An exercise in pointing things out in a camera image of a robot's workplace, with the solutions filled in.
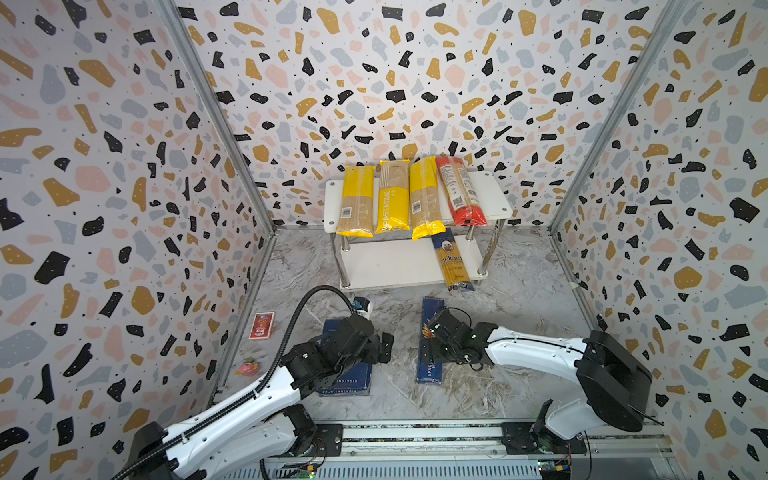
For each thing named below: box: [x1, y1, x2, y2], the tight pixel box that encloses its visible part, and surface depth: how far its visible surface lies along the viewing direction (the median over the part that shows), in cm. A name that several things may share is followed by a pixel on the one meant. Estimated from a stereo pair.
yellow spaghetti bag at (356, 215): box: [336, 166, 375, 238], surface depth 77 cm
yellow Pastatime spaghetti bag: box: [376, 159, 411, 234], surface depth 80 cm
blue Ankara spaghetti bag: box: [431, 227, 475, 291], surface depth 102 cm
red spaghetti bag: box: [436, 156, 488, 226], surface depth 81 cm
